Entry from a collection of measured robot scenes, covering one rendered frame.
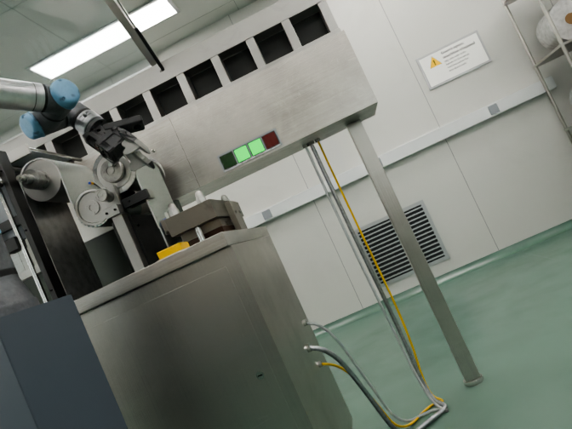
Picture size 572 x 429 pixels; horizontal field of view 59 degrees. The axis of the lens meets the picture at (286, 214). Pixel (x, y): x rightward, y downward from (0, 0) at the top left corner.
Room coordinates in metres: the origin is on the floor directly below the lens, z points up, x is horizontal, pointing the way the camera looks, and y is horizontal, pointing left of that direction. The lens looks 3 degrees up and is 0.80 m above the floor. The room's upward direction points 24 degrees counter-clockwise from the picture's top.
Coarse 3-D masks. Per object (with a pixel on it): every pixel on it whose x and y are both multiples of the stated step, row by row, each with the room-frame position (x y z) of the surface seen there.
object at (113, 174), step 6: (108, 162) 1.60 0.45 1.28; (120, 162) 1.61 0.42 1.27; (102, 168) 1.60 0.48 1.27; (108, 168) 1.60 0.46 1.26; (114, 168) 1.60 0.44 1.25; (120, 168) 1.59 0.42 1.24; (102, 174) 1.60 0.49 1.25; (108, 174) 1.60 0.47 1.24; (114, 174) 1.60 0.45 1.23; (120, 174) 1.59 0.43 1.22; (108, 180) 1.60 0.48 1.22; (114, 180) 1.60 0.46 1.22
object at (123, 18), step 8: (104, 0) 1.71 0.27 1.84; (112, 0) 1.71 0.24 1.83; (112, 8) 1.73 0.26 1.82; (120, 8) 1.75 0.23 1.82; (120, 16) 1.76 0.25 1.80; (128, 16) 1.76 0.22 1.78; (128, 24) 1.79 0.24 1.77; (128, 32) 1.81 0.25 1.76; (136, 32) 1.81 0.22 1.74; (136, 40) 1.85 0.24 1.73; (144, 40) 1.83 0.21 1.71; (144, 48) 1.88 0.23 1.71; (152, 56) 1.88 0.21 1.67; (152, 64) 1.94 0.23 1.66; (160, 64) 1.90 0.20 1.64
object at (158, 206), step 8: (136, 176) 1.61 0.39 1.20; (144, 184) 1.64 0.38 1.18; (152, 184) 1.72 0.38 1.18; (160, 184) 1.80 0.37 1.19; (160, 192) 1.76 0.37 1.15; (168, 192) 1.84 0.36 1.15; (152, 200) 1.66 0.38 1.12; (160, 200) 1.73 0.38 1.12; (168, 200) 1.80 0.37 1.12; (152, 208) 1.63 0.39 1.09; (160, 208) 1.69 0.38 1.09; (160, 216) 1.66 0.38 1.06; (160, 224) 1.63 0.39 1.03
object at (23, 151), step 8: (8, 152) 1.63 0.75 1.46; (16, 152) 1.62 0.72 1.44; (24, 152) 1.62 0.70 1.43; (32, 152) 1.66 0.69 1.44; (40, 152) 1.69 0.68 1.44; (48, 152) 1.75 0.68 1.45; (16, 160) 1.63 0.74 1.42; (24, 160) 1.69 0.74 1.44; (56, 160) 1.83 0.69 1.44; (64, 160) 1.86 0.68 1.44; (80, 160) 1.96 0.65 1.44
